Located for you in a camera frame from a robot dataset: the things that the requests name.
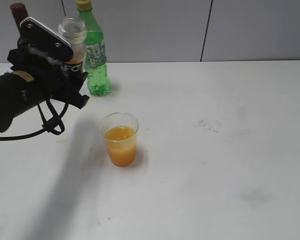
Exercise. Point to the transparent plastic cup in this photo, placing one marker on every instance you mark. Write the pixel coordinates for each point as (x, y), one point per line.
(119, 131)

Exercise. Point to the green plastic soda bottle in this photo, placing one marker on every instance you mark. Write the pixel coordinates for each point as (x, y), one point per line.
(98, 81)

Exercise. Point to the dark red wine bottle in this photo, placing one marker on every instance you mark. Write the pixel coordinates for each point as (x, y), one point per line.
(19, 13)

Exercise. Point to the NFC orange juice bottle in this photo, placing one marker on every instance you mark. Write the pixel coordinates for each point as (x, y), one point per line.
(73, 30)

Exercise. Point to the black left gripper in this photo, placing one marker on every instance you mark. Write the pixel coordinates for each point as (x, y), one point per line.
(34, 80)

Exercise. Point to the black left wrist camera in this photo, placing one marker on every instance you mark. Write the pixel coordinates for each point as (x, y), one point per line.
(45, 39)

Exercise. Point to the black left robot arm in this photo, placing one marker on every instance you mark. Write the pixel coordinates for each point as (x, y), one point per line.
(51, 113)

